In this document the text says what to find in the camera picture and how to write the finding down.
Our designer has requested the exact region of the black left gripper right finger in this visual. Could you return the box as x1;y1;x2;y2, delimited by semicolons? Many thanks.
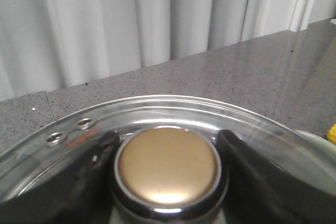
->
217;130;335;223

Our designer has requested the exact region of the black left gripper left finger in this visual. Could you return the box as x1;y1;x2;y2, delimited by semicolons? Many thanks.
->
1;131;120;223

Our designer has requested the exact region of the glass pot lid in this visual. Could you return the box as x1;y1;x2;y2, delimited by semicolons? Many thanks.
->
1;95;335;223

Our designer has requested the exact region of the yellow corn cob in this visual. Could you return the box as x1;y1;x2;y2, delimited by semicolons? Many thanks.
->
327;124;336;145

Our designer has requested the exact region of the pale green electric pot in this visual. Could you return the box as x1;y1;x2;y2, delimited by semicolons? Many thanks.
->
295;130;335;155

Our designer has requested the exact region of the white pleated curtain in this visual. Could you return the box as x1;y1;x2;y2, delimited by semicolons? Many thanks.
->
1;0;335;100

